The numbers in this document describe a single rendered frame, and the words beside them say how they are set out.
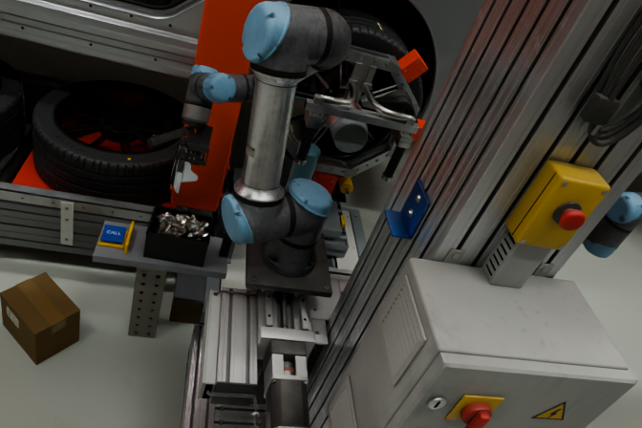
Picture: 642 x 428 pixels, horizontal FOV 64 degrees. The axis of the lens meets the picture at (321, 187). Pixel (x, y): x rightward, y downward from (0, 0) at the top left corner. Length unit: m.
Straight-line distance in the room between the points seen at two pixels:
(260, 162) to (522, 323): 0.59
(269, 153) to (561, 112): 0.58
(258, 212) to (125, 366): 1.10
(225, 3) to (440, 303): 1.02
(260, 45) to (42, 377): 1.46
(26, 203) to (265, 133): 1.26
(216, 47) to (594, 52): 1.07
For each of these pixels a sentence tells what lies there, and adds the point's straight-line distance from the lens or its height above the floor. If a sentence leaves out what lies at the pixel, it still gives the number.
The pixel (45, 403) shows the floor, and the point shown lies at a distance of 2.04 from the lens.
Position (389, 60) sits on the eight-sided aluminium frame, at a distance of 1.95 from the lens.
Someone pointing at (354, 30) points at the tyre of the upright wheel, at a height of 1.17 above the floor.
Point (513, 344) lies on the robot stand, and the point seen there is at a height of 1.23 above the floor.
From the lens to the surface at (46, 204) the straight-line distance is 2.13.
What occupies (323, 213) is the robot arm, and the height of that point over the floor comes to 1.02.
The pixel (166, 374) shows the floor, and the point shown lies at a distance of 2.08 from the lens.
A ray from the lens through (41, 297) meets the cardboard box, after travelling 2.06.
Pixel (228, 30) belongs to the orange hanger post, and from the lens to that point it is 1.54.
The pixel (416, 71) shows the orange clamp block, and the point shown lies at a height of 1.11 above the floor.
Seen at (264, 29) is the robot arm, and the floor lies 1.42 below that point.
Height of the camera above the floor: 1.77
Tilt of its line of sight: 35 degrees down
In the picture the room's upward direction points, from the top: 21 degrees clockwise
